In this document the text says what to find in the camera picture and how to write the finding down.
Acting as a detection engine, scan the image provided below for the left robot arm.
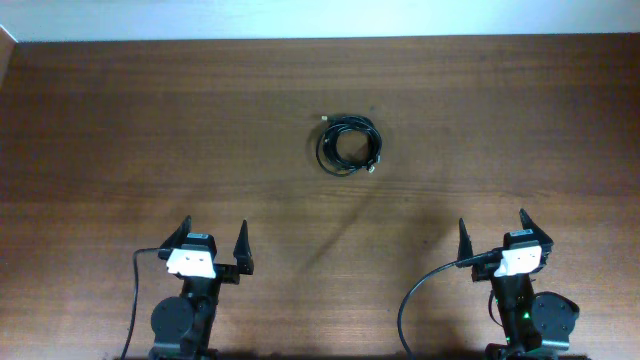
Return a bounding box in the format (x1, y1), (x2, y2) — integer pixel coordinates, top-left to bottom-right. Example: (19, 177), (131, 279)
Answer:
(148, 217), (254, 360)

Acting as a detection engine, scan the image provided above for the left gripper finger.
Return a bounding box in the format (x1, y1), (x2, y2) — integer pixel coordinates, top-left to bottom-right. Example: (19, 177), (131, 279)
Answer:
(160, 215), (192, 249)
(233, 220), (254, 268)

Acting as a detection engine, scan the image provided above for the right camera black cable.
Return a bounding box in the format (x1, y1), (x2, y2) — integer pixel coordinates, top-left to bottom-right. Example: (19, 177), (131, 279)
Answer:
(397, 249), (504, 360)

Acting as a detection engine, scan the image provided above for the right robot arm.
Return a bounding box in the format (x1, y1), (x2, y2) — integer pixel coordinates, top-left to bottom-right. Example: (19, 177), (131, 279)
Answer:
(456, 209), (580, 359)

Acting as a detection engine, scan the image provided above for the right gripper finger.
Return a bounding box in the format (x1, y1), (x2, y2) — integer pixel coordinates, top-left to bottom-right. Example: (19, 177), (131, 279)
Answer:
(519, 208), (554, 246)
(456, 218), (474, 268)

